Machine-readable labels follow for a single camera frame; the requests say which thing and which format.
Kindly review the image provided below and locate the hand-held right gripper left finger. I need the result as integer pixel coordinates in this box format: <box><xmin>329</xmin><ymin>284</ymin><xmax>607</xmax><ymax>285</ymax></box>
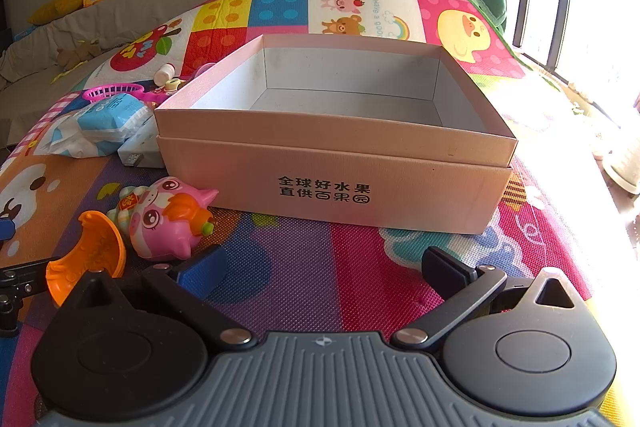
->
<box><xmin>62</xmin><ymin>244</ymin><xmax>258</xmax><ymax>351</ymax></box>

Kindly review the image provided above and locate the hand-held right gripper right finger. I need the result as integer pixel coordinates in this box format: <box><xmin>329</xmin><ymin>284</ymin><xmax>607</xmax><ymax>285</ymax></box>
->
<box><xmin>391</xmin><ymin>246</ymin><xmax>588</xmax><ymax>352</ymax></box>

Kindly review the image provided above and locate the colourful ball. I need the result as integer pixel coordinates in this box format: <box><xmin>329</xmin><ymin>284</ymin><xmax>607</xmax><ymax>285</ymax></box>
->
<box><xmin>107</xmin><ymin>176</ymin><xmax>220</xmax><ymax>262</ymax></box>

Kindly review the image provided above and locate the orange plastic toy bowl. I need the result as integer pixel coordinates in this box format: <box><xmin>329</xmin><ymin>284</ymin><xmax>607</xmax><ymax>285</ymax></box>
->
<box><xmin>45</xmin><ymin>210</ymin><xmax>127</xmax><ymax>308</ymax></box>

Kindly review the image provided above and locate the pink cardboard box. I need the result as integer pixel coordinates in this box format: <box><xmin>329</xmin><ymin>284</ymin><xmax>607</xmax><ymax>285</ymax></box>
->
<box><xmin>154</xmin><ymin>33</ymin><xmax>517</xmax><ymax>235</ymax></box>

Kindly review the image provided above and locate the colourful printed play mat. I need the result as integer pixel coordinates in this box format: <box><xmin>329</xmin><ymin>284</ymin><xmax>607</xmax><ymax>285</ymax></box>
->
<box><xmin>0</xmin><ymin>0</ymin><xmax>636</xmax><ymax>427</ymax></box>

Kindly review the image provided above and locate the white power adapter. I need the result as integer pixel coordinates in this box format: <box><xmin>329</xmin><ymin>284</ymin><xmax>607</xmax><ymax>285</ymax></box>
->
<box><xmin>117</xmin><ymin>117</ymin><xmax>166</xmax><ymax>168</ymax></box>

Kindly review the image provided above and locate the blue white tissue pack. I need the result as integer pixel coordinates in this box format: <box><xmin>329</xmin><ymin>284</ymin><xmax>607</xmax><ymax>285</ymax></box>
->
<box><xmin>37</xmin><ymin>96</ymin><xmax>156</xmax><ymax>158</ymax></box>

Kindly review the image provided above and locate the pink toy net scoop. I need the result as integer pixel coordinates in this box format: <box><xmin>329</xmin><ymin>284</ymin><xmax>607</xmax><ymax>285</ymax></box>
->
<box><xmin>81</xmin><ymin>82</ymin><xmax>171</xmax><ymax>104</ymax></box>

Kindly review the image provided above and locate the brown plush toy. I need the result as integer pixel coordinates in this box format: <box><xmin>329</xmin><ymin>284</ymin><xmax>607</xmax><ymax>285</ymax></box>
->
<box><xmin>54</xmin><ymin>38</ymin><xmax>102</xmax><ymax>71</ymax></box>

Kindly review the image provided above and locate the white flower pot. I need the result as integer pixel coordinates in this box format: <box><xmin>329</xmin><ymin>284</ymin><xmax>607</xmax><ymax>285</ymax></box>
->
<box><xmin>601</xmin><ymin>136</ymin><xmax>640</xmax><ymax>196</ymax></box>

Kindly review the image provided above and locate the yellow cushion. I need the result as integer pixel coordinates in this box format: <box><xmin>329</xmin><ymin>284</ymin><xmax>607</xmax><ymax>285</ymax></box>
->
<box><xmin>27</xmin><ymin>0</ymin><xmax>85</xmax><ymax>26</ymax></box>

